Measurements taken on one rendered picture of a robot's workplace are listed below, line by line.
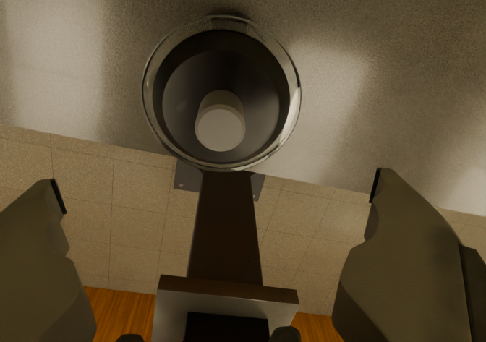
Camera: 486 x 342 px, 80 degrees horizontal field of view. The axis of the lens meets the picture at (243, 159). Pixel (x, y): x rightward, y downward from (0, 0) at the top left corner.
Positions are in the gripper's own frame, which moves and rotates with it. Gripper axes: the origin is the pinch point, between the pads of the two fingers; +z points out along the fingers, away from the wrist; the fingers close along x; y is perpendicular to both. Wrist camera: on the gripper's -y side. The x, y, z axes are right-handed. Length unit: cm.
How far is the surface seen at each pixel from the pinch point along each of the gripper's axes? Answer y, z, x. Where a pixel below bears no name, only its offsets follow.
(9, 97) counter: 5.3, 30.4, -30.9
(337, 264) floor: 150, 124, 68
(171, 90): -1.6, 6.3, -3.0
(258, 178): 79, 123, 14
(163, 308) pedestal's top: 54, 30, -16
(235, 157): 3.1, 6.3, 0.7
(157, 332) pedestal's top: 63, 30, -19
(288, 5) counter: -5.7, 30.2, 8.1
